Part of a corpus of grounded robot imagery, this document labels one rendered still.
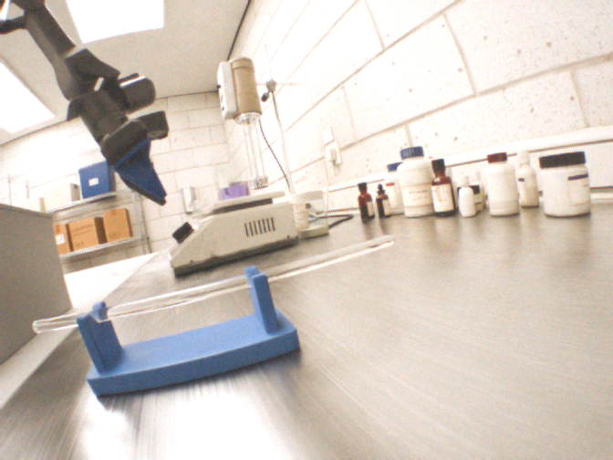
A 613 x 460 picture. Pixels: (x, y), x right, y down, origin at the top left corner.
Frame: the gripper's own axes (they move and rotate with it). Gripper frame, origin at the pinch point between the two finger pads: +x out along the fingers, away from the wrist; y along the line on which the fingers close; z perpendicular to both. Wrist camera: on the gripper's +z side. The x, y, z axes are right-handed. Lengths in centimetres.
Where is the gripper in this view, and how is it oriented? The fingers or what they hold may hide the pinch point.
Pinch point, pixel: (150, 183)
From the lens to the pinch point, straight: 41.0
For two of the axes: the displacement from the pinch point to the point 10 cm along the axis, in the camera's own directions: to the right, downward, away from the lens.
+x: 5.8, 7.4, 3.4
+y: -5.1, 0.0, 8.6
